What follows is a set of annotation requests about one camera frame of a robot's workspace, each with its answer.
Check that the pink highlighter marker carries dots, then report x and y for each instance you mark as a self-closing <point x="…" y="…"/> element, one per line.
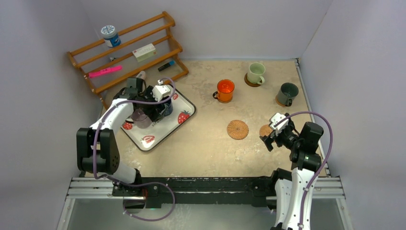
<point x="105" y="71"/>

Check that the white strawberry metal tray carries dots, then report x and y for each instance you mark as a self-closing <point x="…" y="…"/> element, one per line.
<point x="147" y="139"/>

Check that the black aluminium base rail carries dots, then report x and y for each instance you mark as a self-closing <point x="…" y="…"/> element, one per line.
<point x="156" y="191"/>

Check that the dark grooved wooden coaster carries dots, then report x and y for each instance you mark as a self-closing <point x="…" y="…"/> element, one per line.
<point x="250" y="83"/>

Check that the small white pink object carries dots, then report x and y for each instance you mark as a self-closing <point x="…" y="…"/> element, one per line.
<point x="141" y="75"/>

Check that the dark green mug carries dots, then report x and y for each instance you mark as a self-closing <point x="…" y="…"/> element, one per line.
<point x="287" y="93"/>

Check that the orange mug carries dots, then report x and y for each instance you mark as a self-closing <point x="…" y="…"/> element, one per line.
<point x="224" y="91"/>

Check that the light green mug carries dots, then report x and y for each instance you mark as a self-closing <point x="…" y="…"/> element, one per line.
<point x="255" y="73"/>

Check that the lilac purple mug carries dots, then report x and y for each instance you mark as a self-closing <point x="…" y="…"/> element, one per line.
<point x="140" y="119"/>

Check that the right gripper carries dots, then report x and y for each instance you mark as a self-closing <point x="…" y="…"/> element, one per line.
<point x="276" y="135"/>

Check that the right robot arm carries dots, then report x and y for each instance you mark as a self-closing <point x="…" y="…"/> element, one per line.
<point x="294" y="188"/>

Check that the wooden tiered shelf rack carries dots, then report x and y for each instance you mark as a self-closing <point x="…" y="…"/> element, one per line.
<point x="174" y="49"/>

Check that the brown wooden round coaster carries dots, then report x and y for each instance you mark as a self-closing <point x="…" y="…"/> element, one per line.
<point x="280" y="104"/>

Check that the woven rattan round coaster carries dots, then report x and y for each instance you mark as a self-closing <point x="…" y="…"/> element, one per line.
<point x="237" y="129"/>

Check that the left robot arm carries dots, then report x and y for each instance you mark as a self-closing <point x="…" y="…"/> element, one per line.
<point x="97" y="150"/>

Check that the white green small box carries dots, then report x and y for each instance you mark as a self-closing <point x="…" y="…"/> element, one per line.
<point x="143" y="53"/>

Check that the blue white lidded jar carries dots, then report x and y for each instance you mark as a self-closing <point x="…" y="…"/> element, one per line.
<point x="110" y="36"/>

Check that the black blue marker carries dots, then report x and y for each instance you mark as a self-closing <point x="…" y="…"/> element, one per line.
<point x="167" y="65"/>

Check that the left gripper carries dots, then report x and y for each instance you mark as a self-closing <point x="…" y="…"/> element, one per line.
<point x="153" y="113"/>

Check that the dark blue mug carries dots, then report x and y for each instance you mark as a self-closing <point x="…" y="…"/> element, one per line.
<point x="168" y="108"/>

